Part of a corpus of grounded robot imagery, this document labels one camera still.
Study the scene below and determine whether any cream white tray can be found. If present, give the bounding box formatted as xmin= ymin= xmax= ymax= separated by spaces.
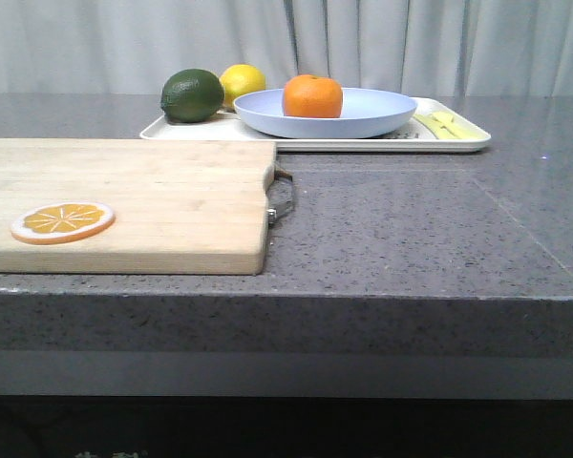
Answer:
xmin=139 ymin=97 xmax=491 ymax=154

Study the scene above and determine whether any light blue plate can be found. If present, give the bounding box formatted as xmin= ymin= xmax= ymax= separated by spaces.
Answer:
xmin=232 ymin=87 xmax=419 ymax=140

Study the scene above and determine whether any grey white curtain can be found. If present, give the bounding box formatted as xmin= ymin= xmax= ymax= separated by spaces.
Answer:
xmin=0 ymin=1 xmax=573 ymax=96

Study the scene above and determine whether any orange slice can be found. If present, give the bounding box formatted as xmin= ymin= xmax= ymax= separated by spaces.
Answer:
xmin=11 ymin=201 xmax=116 ymax=245

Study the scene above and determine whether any green lime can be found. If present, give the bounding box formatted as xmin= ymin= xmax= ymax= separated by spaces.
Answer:
xmin=160 ymin=69 xmax=224 ymax=123

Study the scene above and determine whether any orange fruit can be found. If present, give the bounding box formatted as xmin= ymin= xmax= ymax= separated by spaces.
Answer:
xmin=282 ymin=74 xmax=343 ymax=118

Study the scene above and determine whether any wooden cutting board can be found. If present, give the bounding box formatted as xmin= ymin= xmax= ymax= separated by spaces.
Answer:
xmin=0 ymin=138 xmax=276 ymax=275

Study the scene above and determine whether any yellow lemon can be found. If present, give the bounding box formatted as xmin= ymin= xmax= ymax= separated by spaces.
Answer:
xmin=219 ymin=64 xmax=266 ymax=110

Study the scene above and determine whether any metal cutting board handle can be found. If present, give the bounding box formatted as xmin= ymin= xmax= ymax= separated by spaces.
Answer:
xmin=266 ymin=163 xmax=296 ymax=226

